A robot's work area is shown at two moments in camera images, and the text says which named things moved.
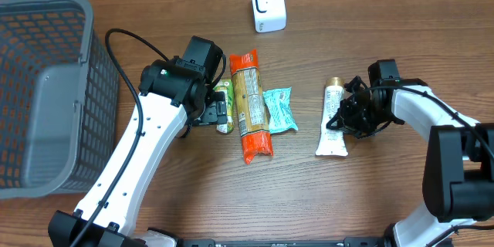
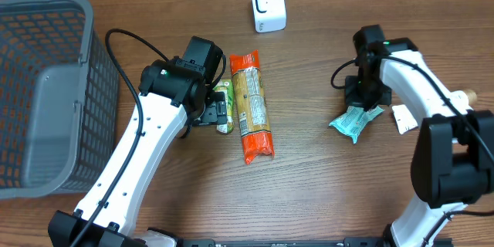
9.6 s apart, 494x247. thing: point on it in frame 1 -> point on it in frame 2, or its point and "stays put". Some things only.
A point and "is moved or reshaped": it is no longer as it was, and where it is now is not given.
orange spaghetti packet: [255, 135] stays put
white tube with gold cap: [332, 143] -> [463, 99]
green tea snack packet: [226, 86] stays put
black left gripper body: [215, 109] stays put
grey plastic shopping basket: [59, 96] stays put
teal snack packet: [278, 103] is moved or reshaped
